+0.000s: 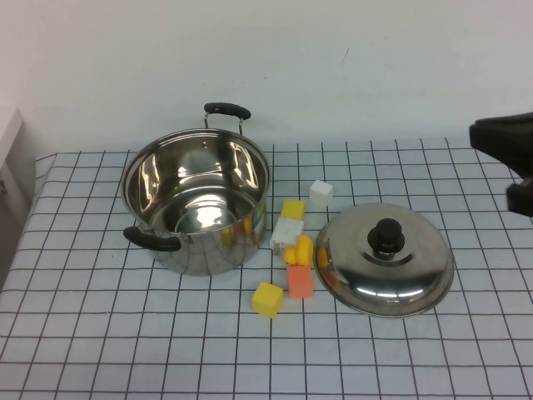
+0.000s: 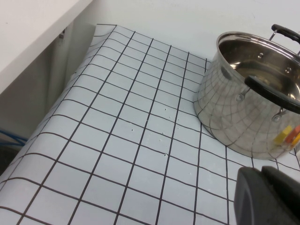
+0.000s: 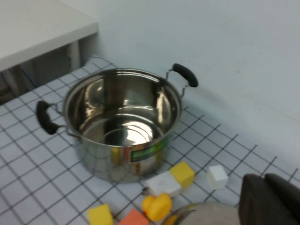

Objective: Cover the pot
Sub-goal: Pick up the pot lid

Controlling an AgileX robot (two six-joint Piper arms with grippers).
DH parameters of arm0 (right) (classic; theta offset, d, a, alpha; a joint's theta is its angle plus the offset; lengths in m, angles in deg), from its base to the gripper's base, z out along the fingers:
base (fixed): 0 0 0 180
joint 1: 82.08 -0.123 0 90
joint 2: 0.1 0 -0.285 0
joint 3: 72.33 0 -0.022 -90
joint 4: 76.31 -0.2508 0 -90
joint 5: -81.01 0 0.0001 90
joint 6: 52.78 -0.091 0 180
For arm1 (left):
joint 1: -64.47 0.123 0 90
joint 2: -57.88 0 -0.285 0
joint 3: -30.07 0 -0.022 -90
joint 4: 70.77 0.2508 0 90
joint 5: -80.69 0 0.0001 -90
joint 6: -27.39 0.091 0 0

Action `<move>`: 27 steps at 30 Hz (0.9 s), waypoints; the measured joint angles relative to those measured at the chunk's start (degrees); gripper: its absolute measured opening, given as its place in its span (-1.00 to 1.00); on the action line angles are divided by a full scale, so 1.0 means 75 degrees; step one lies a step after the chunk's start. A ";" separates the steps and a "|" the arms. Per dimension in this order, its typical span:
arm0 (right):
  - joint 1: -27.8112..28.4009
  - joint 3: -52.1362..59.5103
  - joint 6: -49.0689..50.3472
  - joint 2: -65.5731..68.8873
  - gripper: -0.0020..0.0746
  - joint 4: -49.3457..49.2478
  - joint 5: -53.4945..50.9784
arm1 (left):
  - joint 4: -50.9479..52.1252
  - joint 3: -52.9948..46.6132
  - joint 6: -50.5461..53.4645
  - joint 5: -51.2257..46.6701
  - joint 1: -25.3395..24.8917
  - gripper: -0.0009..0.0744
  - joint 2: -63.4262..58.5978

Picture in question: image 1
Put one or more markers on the steel lid black knob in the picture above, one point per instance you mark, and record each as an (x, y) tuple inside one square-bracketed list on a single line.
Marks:
[(395, 287)]

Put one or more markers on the white foam cube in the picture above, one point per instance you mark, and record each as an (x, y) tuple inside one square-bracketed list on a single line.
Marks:
[(321, 193)]

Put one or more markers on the white side desk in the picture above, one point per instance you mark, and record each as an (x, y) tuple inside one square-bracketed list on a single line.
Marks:
[(10, 133)]

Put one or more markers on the orange foam cube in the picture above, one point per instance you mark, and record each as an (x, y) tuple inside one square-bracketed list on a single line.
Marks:
[(300, 283)]

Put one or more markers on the white black-grid tablecloth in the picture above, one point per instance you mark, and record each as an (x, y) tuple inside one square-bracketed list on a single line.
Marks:
[(416, 354)]

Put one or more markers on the yellow rubber duck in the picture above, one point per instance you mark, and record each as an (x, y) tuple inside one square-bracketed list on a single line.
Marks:
[(302, 250)]

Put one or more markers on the white plug adapter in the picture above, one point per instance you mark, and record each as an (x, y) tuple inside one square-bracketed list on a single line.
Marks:
[(285, 231)]

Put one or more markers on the yellow foam cube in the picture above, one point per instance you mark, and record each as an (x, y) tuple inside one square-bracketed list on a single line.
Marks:
[(292, 209), (267, 300)]

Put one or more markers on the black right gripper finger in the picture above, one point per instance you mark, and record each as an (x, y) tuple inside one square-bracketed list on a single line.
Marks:
[(522, 200), (508, 137)]

